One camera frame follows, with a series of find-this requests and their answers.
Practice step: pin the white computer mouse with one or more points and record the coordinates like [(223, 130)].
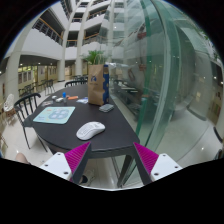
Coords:
[(89, 130)]

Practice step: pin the blue white card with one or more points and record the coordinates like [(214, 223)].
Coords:
[(83, 100)]

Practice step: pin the small grey case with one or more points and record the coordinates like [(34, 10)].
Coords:
[(106, 108)]

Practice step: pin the green potted plant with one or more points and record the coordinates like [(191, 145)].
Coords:
[(95, 57)]

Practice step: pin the orange marker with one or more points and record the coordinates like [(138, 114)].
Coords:
[(73, 97)]

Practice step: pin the brown paper bag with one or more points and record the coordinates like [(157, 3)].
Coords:
[(98, 84)]

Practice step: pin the light teal mouse pad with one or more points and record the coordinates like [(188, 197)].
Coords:
[(54, 115)]

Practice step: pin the white wire chair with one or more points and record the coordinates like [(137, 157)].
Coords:
[(9, 106)]

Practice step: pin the black chair behind table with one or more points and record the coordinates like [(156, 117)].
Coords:
[(75, 82)]

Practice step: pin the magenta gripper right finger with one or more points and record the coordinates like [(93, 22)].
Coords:
[(152, 166)]

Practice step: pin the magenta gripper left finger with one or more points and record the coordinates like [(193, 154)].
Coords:
[(70, 165)]

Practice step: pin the black chair left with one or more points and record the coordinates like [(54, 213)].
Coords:
[(24, 108)]

